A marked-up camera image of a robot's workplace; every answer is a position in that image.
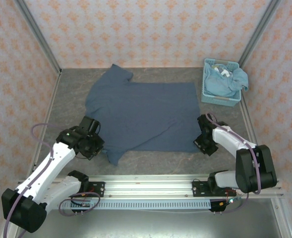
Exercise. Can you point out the dark blue t-shirt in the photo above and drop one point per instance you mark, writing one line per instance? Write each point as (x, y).
(140, 111)

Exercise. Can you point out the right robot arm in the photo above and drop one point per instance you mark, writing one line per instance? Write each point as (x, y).
(254, 168)

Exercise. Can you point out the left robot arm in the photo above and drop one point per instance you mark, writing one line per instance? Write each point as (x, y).
(44, 173)

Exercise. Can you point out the light blue plastic basket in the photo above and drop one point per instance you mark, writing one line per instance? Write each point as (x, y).
(220, 101)

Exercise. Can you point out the light blue t-shirt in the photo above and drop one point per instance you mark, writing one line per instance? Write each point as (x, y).
(225, 86)

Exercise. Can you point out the pale t-shirt with white print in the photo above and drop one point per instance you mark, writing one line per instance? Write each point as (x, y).
(222, 70)

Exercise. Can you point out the grey metal sheet panel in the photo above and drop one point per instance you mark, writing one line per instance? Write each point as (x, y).
(148, 224)

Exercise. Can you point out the aluminium table edge rail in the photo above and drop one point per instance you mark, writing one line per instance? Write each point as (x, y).
(50, 109)
(247, 116)

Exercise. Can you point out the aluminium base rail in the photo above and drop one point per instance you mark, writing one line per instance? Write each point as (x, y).
(148, 184)

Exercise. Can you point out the aluminium frame post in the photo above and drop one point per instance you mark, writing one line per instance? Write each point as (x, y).
(40, 37)
(257, 32)

